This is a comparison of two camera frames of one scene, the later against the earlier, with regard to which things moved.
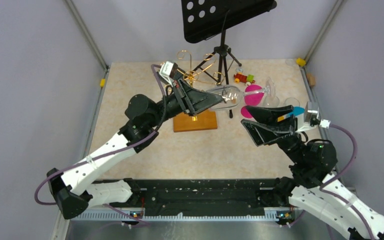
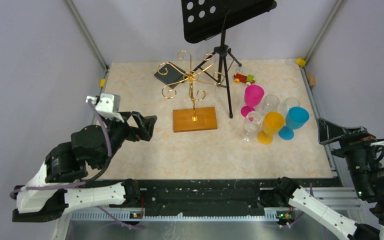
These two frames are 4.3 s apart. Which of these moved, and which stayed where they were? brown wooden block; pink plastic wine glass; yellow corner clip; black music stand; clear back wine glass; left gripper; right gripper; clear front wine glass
Moved: right gripper; left gripper; clear back wine glass
Stayed: clear front wine glass; brown wooden block; black music stand; pink plastic wine glass; yellow corner clip
